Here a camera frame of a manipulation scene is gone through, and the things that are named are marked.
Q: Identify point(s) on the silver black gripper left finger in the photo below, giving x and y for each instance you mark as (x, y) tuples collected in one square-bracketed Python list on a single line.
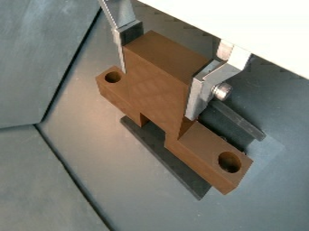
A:
[(126, 26)]

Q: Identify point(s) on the brown T-shaped block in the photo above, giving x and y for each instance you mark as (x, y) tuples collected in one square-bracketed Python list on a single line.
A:
[(150, 92)]

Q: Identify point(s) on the black angle fixture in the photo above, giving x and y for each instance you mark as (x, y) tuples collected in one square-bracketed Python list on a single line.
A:
[(207, 158)]

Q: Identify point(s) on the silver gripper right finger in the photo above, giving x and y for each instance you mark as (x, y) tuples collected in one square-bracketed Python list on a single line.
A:
[(209, 80)]

